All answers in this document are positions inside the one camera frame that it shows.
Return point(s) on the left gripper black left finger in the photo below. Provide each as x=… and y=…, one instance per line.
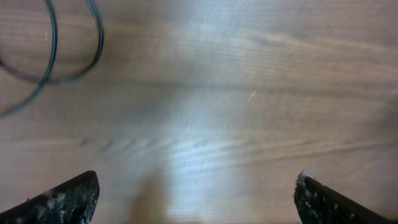
x=72, y=202

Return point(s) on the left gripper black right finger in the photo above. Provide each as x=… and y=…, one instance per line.
x=319, y=204

